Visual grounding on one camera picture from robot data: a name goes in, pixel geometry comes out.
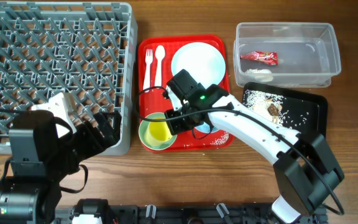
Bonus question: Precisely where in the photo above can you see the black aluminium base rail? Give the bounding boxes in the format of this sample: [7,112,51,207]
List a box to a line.
[53,199,283,224]

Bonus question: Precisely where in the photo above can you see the yellow plastic cup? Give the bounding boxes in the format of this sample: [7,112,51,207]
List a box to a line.
[144,121,173,146]

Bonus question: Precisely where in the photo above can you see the white plastic spoon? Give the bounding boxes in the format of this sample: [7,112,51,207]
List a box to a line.
[154,45,165,86]

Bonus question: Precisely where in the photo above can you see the red snack wrapper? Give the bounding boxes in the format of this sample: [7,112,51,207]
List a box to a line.
[240,51,278,65]

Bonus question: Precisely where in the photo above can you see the spilled rice on tray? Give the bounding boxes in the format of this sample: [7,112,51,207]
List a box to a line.
[183,130,231,147]

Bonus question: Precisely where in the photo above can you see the black rectangular waste tray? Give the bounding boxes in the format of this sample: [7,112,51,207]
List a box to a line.
[242,82,328,136]

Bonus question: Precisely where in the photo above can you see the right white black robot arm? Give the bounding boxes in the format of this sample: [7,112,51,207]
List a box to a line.
[164,83,344,223]

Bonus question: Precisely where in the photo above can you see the clear plastic waste bin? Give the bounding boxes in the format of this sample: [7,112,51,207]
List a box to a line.
[233,22,341,88]

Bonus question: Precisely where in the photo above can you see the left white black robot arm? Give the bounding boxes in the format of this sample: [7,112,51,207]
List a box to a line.
[0,110,121,223]

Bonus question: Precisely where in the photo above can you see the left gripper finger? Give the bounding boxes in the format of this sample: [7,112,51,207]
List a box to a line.
[105,111,122,142]
[93,112,117,146]

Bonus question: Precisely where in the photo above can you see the red plastic serving tray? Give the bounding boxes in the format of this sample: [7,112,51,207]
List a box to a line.
[138,34,226,152]

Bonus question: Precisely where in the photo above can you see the grey plastic dishwasher rack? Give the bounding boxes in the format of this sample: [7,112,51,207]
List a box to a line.
[0,1,138,156]

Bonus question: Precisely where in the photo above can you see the light green bowl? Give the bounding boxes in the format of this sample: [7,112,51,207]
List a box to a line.
[138,112,177,151]

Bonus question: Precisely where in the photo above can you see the white plastic fork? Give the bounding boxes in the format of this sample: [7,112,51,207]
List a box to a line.
[143,49,154,90]

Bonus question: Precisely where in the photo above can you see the white napkin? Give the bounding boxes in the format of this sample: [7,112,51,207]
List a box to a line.
[246,69,273,83]

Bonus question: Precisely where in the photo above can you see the large light blue plate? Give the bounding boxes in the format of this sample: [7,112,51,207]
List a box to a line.
[171,42,226,89]

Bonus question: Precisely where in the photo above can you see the brown food scraps with rice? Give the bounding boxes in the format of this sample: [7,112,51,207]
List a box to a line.
[242,90,310,129]

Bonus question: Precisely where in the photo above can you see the small light blue bowl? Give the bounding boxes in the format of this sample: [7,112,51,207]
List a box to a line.
[195,123,219,134]

